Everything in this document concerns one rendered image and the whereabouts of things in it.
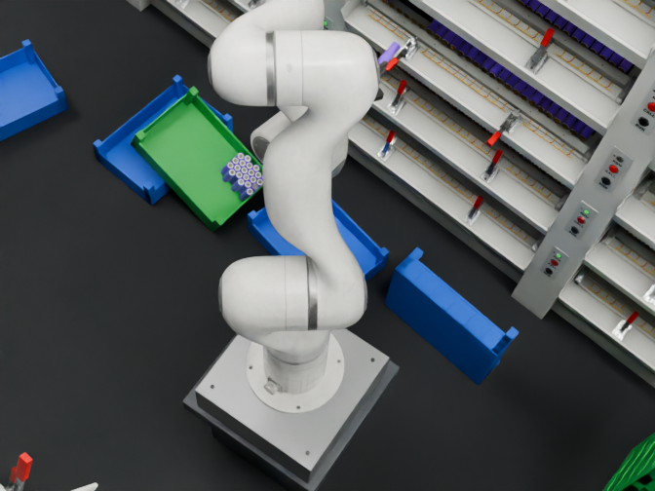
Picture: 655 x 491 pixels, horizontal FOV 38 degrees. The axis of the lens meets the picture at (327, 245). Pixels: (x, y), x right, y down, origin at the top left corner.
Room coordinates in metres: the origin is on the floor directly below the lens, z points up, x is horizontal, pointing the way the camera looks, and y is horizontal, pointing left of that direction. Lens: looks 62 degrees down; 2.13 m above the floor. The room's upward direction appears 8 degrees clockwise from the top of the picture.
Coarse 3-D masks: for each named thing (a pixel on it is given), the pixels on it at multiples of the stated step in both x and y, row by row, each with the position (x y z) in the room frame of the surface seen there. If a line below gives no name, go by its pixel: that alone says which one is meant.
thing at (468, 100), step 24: (360, 0) 1.42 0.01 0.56; (360, 24) 1.37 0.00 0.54; (384, 24) 1.37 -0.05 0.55; (384, 48) 1.32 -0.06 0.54; (408, 72) 1.29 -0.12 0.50; (432, 72) 1.27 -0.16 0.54; (456, 96) 1.22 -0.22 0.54; (480, 96) 1.22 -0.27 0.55; (480, 120) 1.18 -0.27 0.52; (504, 120) 1.17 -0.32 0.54; (552, 120) 1.17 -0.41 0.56; (528, 144) 1.12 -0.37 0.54; (552, 168) 1.08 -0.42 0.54; (576, 168) 1.08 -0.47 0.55
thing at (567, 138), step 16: (368, 0) 1.40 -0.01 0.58; (384, 16) 1.38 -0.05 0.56; (400, 16) 1.37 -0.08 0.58; (416, 32) 1.33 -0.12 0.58; (432, 48) 1.31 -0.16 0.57; (464, 64) 1.27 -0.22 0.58; (480, 80) 1.24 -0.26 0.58; (512, 96) 1.20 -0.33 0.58; (528, 112) 1.17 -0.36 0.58; (528, 128) 1.15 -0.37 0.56; (544, 128) 1.15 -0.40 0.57; (560, 128) 1.14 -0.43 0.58; (576, 144) 1.11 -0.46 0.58
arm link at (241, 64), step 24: (264, 0) 0.94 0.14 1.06; (288, 0) 0.89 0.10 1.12; (312, 0) 0.92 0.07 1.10; (240, 24) 0.82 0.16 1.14; (264, 24) 0.85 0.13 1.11; (288, 24) 0.87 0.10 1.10; (312, 24) 0.90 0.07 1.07; (216, 48) 0.78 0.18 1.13; (240, 48) 0.78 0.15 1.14; (264, 48) 0.78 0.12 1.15; (216, 72) 0.75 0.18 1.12; (240, 72) 0.75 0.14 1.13; (264, 72) 0.75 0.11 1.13; (240, 96) 0.73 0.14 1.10; (264, 96) 0.74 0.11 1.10
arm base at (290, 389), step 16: (256, 352) 0.65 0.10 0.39; (336, 352) 0.67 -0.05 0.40; (256, 368) 0.62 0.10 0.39; (272, 368) 0.59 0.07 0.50; (288, 368) 0.57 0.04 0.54; (304, 368) 0.58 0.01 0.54; (320, 368) 0.60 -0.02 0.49; (336, 368) 0.64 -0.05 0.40; (256, 384) 0.59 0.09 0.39; (272, 384) 0.58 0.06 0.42; (288, 384) 0.58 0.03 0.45; (304, 384) 0.58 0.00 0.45; (320, 384) 0.61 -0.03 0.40; (336, 384) 0.61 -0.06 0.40; (272, 400) 0.56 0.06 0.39; (288, 400) 0.56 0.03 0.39; (304, 400) 0.57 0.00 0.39; (320, 400) 0.57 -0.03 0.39
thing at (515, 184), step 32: (384, 96) 1.33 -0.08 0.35; (416, 96) 1.33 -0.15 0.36; (416, 128) 1.26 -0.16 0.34; (448, 128) 1.27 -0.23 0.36; (480, 128) 1.25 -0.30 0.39; (448, 160) 1.20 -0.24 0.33; (480, 160) 1.20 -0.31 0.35; (512, 160) 1.18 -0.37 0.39; (512, 192) 1.13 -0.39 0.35; (544, 192) 1.13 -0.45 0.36; (544, 224) 1.06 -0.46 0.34
